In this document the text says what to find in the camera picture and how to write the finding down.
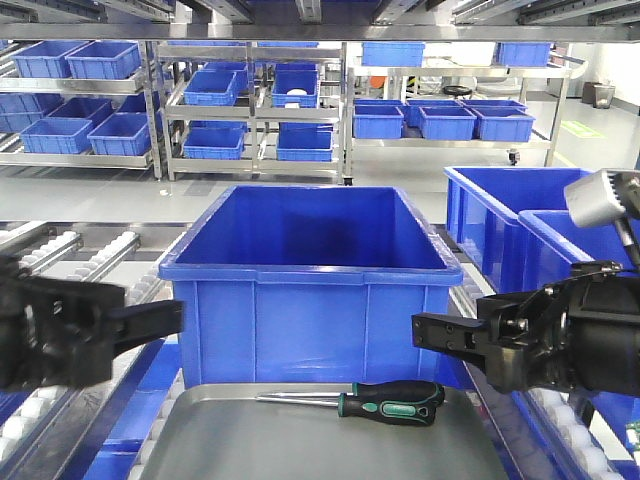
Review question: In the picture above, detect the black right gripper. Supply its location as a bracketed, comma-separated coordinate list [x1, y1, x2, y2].
[411, 262, 639, 394]

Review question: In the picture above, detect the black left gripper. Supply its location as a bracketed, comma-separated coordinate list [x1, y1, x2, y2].
[1, 256, 183, 390]

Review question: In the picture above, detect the cross screwdriver green black handle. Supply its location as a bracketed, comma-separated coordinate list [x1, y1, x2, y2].
[255, 393, 442, 427]

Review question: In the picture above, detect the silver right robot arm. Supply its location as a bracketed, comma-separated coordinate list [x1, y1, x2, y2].
[412, 169, 639, 396]

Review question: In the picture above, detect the stainless steel tray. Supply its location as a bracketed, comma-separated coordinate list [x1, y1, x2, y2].
[130, 383, 507, 479]

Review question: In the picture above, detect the blue bin behind tray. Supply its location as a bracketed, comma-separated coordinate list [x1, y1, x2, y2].
[159, 185, 463, 387]

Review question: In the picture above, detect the blue bin right front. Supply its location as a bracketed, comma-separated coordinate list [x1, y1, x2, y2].
[519, 210, 639, 452]

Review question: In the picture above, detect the blue bin right rear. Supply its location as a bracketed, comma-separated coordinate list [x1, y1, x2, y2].
[444, 166, 590, 293]

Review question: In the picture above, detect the steel shelving rack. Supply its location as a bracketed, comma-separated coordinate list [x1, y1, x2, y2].
[156, 41, 351, 184]

